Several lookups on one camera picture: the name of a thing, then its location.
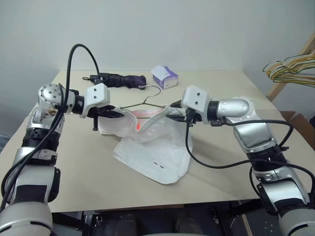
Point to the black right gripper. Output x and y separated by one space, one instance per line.
194 116

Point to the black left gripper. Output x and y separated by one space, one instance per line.
97 112

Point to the white shorts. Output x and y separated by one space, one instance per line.
152 157

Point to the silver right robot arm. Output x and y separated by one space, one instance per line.
236 105

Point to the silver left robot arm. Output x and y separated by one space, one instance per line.
29 182

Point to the black folded umbrella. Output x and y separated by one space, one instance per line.
118 79

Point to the purple tissue box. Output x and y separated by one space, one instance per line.
167 78

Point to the wooden rack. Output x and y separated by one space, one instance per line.
283 86

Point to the blue cloth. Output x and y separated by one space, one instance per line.
3 143

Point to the dark rounded shape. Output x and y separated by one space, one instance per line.
128 225

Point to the brown cardboard box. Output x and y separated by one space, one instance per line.
294 115

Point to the bundle of coloured hangers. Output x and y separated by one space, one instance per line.
297 73

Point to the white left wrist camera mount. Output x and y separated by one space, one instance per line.
97 94

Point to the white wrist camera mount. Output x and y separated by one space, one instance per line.
97 94
197 98

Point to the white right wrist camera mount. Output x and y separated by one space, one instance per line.
197 98

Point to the black table frame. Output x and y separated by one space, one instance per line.
152 214

